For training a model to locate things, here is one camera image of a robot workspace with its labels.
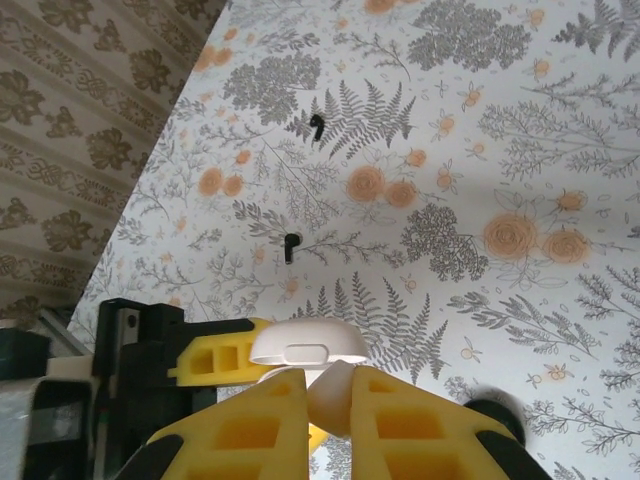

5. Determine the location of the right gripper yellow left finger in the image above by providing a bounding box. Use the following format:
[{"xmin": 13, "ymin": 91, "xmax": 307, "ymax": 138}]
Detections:
[{"xmin": 117, "ymin": 368, "xmax": 309, "ymax": 480}]

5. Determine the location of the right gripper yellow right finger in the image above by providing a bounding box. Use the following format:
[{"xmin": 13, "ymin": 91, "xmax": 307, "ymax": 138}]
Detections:
[{"xmin": 351, "ymin": 366, "xmax": 544, "ymax": 480}]

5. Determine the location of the white earbud charging case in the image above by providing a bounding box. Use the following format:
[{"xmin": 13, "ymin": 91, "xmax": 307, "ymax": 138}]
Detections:
[{"xmin": 248, "ymin": 318, "xmax": 370, "ymax": 440}]

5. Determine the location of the aluminium frame side rail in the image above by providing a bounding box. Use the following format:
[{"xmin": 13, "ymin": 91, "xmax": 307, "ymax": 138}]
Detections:
[{"xmin": 38, "ymin": 305, "xmax": 85, "ymax": 352}]

